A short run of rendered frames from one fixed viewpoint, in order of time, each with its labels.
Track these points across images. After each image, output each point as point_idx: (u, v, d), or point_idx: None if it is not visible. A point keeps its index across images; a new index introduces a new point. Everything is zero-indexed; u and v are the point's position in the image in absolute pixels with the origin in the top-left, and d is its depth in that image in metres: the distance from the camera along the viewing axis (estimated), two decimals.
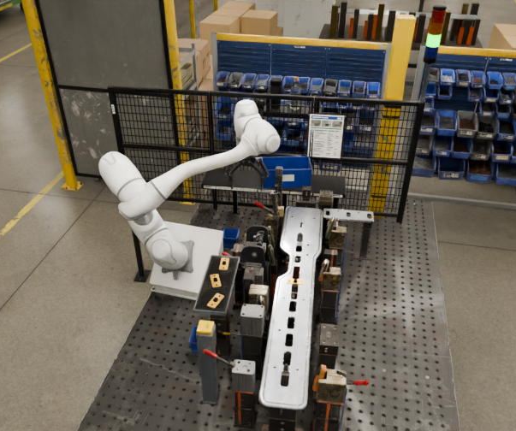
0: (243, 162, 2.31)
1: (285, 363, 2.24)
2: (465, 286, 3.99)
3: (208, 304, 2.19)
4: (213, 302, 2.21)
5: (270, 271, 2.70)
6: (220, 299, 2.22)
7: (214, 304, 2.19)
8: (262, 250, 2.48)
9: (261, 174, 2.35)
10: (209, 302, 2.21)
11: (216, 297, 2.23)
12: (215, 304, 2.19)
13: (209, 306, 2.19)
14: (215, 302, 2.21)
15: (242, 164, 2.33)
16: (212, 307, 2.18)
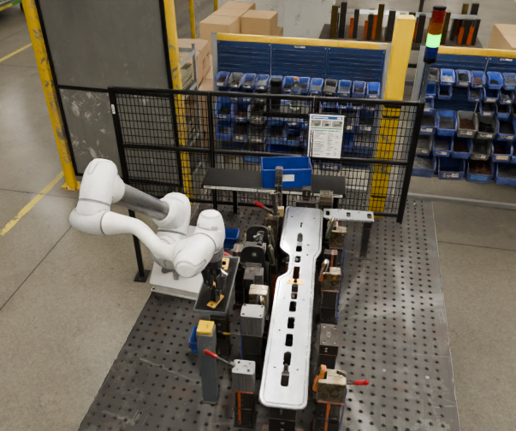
0: (208, 270, 2.10)
1: (285, 363, 2.24)
2: (465, 286, 3.99)
3: (207, 304, 2.19)
4: (213, 302, 2.21)
5: (270, 271, 2.70)
6: (220, 299, 2.22)
7: (214, 304, 2.19)
8: (262, 250, 2.48)
9: (216, 287, 2.15)
10: (209, 302, 2.21)
11: (215, 297, 2.23)
12: (215, 304, 2.19)
13: (209, 306, 2.19)
14: (215, 302, 2.21)
15: (208, 272, 2.12)
16: (212, 306, 2.18)
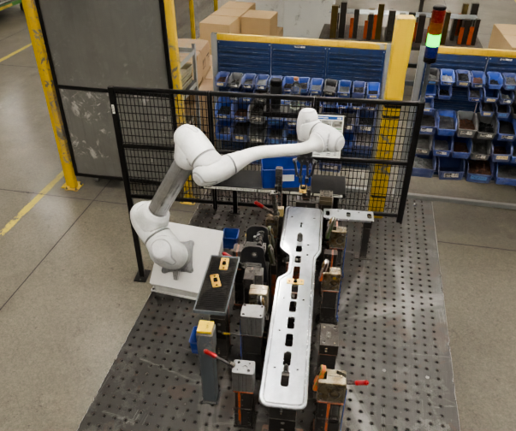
0: (302, 161, 2.68)
1: (285, 363, 2.24)
2: (465, 286, 3.99)
3: (299, 191, 2.77)
4: (302, 190, 2.78)
5: (270, 271, 2.70)
6: (305, 187, 2.80)
7: (304, 191, 2.77)
8: (262, 250, 2.48)
9: (307, 174, 2.73)
10: (299, 190, 2.78)
11: (301, 186, 2.81)
12: (305, 191, 2.77)
13: (301, 192, 2.76)
14: (304, 189, 2.78)
15: (301, 163, 2.70)
16: (304, 192, 2.76)
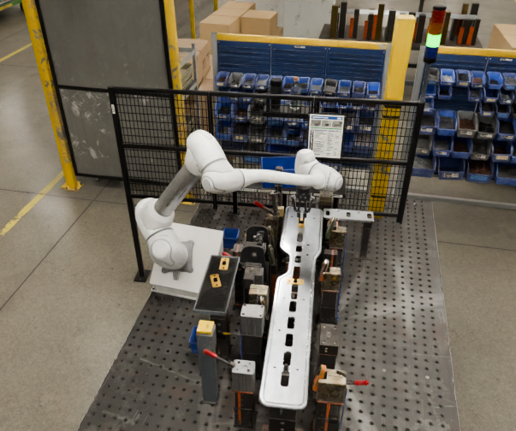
0: (300, 197, 2.80)
1: (285, 363, 2.24)
2: (465, 286, 3.99)
3: (298, 226, 2.89)
4: (300, 224, 2.91)
5: (270, 271, 2.70)
6: None
7: (302, 225, 2.90)
8: (262, 250, 2.48)
9: (305, 210, 2.85)
10: (298, 224, 2.90)
11: (299, 221, 2.93)
12: (303, 225, 2.90)
13: (299, 227, 2.89)
14: (302, 223, 2.91)
15: (299, 199, 2.82)
16: (302, 227, 2.88)
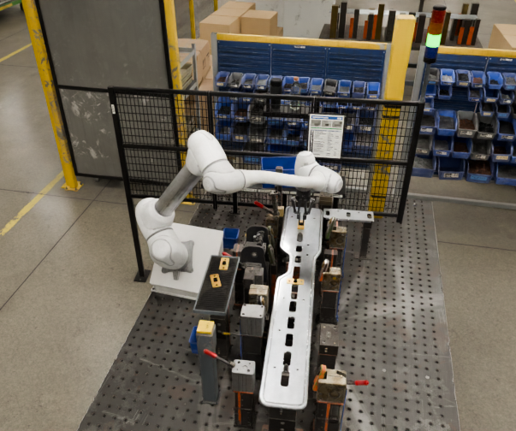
0: (300, 199, 2.81)
1: (285, 363, 2.24)
2: (465, 286, 3.99)
3: (298, 227, 2.90)
4: (300, 226, 2.91)
5: (270, 271, 2.70)
6: (304, 223, 2.93)
7: (302, 227, 2.90)
8: (262, 250, 2.48)
9: (305, 212, 2.86)
10: (298, 226, 2.91)
11: (299, 222, 2.94)
12: (303, 227, 2.90)
13: (299, 228, 2.89)
14: (301, 225, 2.92)
15: (299, 202, 2.83)
16: (302, 228, 2.89)
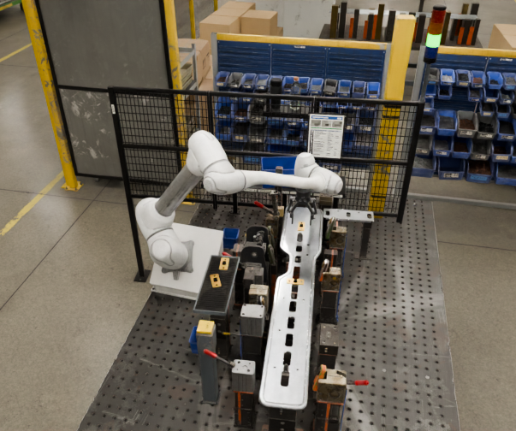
0: (299, 201, 2.81)
1: (285, 363, 2.24)
2: (465, 286, 3.99)
3: (298, 229, 2.90)
4: (300, 227, 2.92)
5: (270, 271, 2.70)
6: (304, 225, 2.94)
7: (302, 228, 2.91)
8: (262, 250, 2.48)
9: (311, 212, 2.86)
10: (298, 227, 2.91)
11: (299, 224, 2.94)
12: (303, 228, 2.91)
13: (299, 230, 2.90)
14: (302, 227, 2.92)
15: (299, 203, 2.83)
16: (302, 230, 2.90)
